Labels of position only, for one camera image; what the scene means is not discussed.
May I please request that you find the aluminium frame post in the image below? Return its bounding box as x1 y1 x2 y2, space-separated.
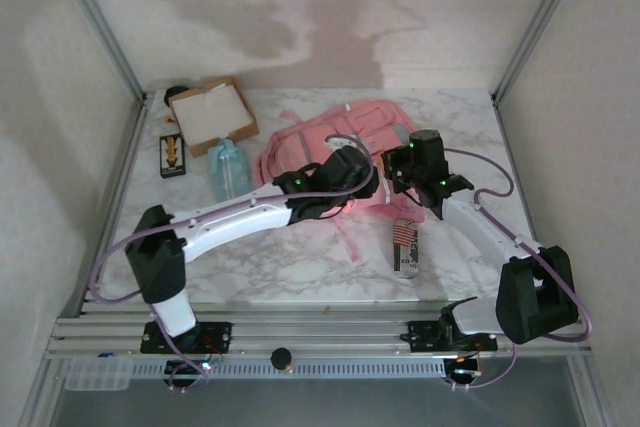
45 0 149 103
491 0 591 106

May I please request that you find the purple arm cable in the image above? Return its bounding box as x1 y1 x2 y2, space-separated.
89 144 376 394
444 146 596 393

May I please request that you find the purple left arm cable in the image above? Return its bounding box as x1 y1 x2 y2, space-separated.
89 144 376 394

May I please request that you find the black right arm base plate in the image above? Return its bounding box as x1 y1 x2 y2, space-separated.
407 319 500 354

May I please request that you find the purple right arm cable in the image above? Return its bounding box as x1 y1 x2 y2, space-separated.
444 146 596 393

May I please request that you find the red white striped can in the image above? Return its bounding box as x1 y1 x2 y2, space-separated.
391 216 425 282

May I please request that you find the white paper sheet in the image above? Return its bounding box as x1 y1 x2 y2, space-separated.
171 81 251 146

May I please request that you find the grey slotted cable duct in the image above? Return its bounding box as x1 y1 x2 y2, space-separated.
127 360 449 378

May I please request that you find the black round knob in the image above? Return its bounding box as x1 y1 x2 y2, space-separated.
269 346 296 374

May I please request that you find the grey metal panel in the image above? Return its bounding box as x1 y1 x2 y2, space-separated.
47 359 591 427

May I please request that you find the aluminium front rail bed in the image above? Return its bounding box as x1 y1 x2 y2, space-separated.
44 299 596 362

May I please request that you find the aluminium left frame post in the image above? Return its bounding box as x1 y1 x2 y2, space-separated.
45 0 149 103

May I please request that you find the aluminium right side rail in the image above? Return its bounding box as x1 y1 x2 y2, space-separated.
492 94 564 318

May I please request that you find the pink school backpack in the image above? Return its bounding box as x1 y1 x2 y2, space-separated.
253 99 431 263

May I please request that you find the aluminium left side rail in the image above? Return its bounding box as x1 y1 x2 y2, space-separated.
74 94 154 318

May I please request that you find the brown cardboard box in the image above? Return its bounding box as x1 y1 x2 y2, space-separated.
166 76 261 159

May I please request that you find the aluminium rail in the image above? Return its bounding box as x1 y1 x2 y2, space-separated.
74 94 154 318
492 94 564 318

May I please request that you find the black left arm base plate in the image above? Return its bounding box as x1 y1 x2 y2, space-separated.
140 319 234 354

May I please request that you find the black pack with gold print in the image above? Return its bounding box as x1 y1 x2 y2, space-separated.
158 114 189 179

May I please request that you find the aluminium right frame post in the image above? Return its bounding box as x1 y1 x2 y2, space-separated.
491 0 591 106

